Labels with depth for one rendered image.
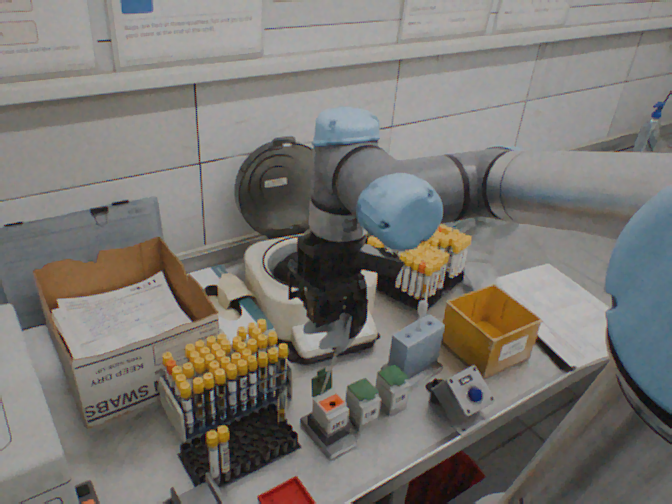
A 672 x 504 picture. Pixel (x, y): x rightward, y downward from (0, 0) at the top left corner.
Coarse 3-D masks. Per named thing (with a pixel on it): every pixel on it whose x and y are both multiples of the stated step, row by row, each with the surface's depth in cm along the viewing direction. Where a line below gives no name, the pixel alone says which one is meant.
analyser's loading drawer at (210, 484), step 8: (208, 472) 83; (208, 480) 82; (200, 488) 83; (208, 488) 83; (216, 488) 81; (176, 496) 78; (184, 496) 82; (192, 496) 82; (200, 496) 82; (208, 496) 82; (216, 496) 81
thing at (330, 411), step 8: (328, 392) 95; (336, 392) 95; (320, 400) 93; (328, 400) 93; (336, 400) 94; (320, 408) 92; (328, 408) 92; (336, 408) 92; (344, 408) 93; (312, 416) 96; (320, 416) 93; (328, 416) 92; (336, 416) 92; (344, 416) 93; (320, 424) 94; (328, 424) 92; (336, 424) 93; (344, 424) 94; (328, 432) 93
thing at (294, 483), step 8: (288, 480) 89; (296, 480) 89; (272, 488) 87; (280, 488) 88; (288, 488) 88; (296, 488) 88; (304, 488) 88; (264, 496) 86; (272, 496) 87; (280, 496) 87; (288, 496) 87; (296, 496) 87; (304, 496) 87
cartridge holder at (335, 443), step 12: (300, 420) 98; (312, 420) 95; (312, 432) 96; (324, 432) 93; (336, 432) 93; (348, 432) 96; (324, 444) 94; (336, 444) 94; (348, 444) 94; (336, 456) 93
